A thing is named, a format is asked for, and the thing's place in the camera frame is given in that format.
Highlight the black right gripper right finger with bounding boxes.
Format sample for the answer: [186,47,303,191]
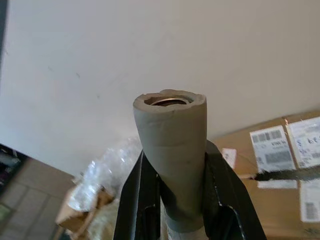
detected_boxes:
[202,139,267,240]

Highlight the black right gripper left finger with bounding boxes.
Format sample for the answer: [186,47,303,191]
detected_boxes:
[113,149,162,240]

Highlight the broom with grey foam grip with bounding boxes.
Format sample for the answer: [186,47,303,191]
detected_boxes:
[131,89,208,240]

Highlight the clear plastic bag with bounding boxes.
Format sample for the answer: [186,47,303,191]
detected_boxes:
[67,137,143,213]

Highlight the large open cardboard box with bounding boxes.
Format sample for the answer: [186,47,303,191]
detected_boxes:
[55,189,116,231]

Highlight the sealed cardboard box with labels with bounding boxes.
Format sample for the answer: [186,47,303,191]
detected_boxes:
[211,107,320,240]

